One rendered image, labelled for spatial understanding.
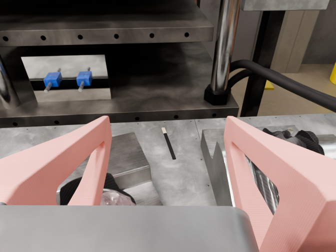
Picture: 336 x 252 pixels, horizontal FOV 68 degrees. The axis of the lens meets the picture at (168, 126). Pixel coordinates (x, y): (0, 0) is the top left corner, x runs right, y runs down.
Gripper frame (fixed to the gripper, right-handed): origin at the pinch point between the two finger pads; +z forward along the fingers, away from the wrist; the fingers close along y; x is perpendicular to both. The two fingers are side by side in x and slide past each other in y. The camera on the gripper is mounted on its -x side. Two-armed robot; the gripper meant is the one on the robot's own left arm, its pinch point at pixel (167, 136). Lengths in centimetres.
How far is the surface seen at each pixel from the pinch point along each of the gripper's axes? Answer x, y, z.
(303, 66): 112, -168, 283
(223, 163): 26.7, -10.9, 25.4
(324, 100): 29, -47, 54
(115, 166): 27.8, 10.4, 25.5
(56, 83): 30, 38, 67
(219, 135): 32, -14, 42
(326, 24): 64, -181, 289
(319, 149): 25.0, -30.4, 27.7
